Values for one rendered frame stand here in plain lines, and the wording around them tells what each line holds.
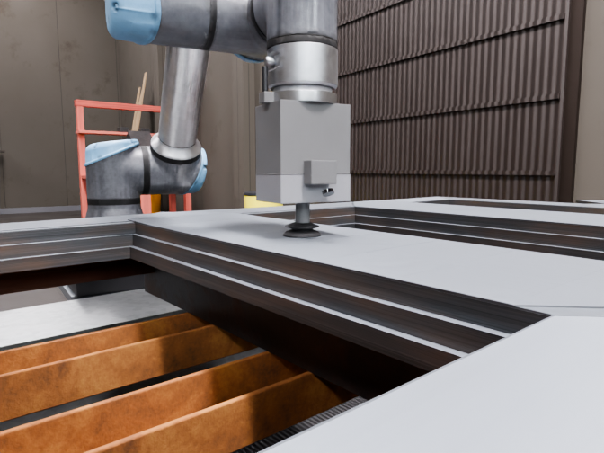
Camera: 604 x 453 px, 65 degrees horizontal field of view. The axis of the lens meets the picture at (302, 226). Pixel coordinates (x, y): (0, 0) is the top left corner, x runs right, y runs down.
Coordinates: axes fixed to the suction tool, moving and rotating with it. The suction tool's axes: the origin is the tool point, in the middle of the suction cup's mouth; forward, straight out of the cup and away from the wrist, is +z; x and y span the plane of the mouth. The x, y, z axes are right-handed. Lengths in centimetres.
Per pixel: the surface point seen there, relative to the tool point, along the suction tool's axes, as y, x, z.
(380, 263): -2.3, -16.9, -0.8
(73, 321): -21.9, 41.3, 17.1
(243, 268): -8.9, -4.6, 1.1
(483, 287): -1.3, -25.9, -0.8
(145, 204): 93, 610, 34
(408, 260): 0.6, -16.8, -0.8
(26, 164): -55, 1143, -26
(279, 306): -8.3, -11.1, 3.2
